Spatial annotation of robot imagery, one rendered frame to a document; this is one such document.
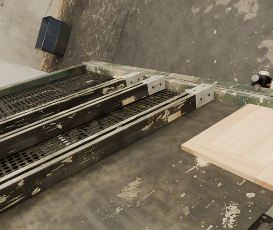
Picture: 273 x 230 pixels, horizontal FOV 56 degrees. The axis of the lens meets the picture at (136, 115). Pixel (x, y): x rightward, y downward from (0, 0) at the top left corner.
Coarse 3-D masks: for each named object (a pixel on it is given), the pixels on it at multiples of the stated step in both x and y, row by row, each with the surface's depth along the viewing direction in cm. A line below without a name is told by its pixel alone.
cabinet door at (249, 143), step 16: (240, 112) 100; (256, 112) 98; (272, 112) 96; (208, 128) 93; (224, 128) 91; (240, 128) 90; (256, 128) 88; (272, 128) 87; (192, 144) 85; (208, 144) 83; (224, 144) 82; (240, 144) 81; (256, 144) 80; (272, 144) 78; (208, 160) 78; (224, 160) 75; (240, 160) 73; (256, 160) 73; (272, 160) 71; (240, 176) 70; (256, 176) 66; (272, 176) 66
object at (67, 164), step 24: (192, 96) 110; (144, 120) 96; (72, 144) 87; (96, 144) 85; (120, 144) 92; (24, 168) 77; (48, 168) 77; (72, 168) 82; (0, 192) 70; (24, 192) 74
